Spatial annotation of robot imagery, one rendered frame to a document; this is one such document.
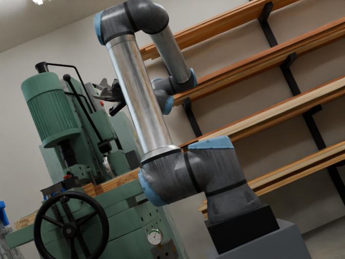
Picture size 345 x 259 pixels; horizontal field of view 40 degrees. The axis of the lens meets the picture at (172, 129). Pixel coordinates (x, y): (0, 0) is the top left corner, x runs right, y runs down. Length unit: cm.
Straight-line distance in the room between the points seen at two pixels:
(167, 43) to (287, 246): 90
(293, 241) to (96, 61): 347
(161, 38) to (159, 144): 45
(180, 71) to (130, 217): 66
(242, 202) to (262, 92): 309
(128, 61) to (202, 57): 296
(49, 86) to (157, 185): 80
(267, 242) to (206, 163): 32
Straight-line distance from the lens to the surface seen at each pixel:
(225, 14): 425
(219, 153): 160
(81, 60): 475
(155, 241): 190
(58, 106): 218
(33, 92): 220
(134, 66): 171
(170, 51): 197
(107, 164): 223
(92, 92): 249
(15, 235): 212
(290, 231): 156
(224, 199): 160
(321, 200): 464
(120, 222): 198
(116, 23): 176
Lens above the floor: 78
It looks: 7 degrees up
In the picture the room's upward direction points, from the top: 23 degrees counter-clockwise
